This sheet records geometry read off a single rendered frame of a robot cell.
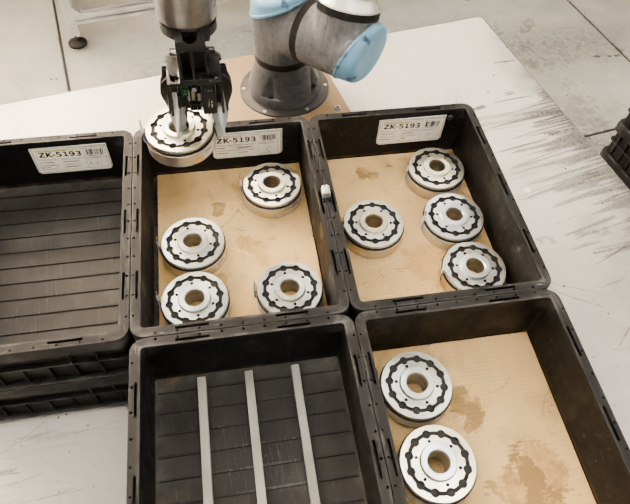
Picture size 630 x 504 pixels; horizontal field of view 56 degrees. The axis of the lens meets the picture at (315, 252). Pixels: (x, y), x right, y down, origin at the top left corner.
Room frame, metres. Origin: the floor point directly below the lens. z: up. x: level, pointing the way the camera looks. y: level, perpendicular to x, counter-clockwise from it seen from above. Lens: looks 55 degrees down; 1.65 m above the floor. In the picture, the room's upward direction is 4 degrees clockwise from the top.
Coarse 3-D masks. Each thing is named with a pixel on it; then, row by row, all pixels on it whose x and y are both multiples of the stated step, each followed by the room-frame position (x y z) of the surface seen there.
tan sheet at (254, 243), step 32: (160, 192) 0.69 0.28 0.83; (192, 192) 0.69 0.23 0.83; (224, 192) 0.70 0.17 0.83; (160, 224) 0.61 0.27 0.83; (224, 224) 0.62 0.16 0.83; (256, 224) 0.63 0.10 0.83; (288, 224) 0.63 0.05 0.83; (160, 256) 0.55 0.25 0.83; (256, 256) 0.56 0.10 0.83; (288, 256) 0.57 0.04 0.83; (160, 288) 0.49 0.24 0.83; (160, 320) 0.43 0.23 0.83
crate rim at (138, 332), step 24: (264, 120) 0.78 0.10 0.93; (288, 120) 0.78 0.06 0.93; (312, 144) 0.73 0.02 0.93; (312, 168) 0.67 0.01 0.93; (336, 264) 0.49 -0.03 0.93; (336, 288) 0.45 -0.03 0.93; (288, 312) 0.40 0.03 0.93; (312, 312) 0.41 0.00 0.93; (336, 312) 0.41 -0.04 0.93; (144, 336) 0.35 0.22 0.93
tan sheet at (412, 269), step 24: (336, 168) 0.77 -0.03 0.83; (360, 168) 0.78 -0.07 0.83; (384, 168) 0.78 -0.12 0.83; (336, 192) 0.71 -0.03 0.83; (360, 192) 0.72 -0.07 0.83; (384, 192) 0.72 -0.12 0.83; (408, 192) 0.73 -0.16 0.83; (408, 216) 0.67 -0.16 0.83; (408, 240) 0.62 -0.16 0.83; (480, 240) 0.63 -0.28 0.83; (360, 264) 0.56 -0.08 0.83; (384, 264) 0.56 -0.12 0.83; (408, 264) 0.57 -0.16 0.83; (432, 264) 0.57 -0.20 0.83; (360, 288) 0.51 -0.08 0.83; (384, 288) 0.52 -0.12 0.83; (408, 288) 0.52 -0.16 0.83; (432, 288) 0.52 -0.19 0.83
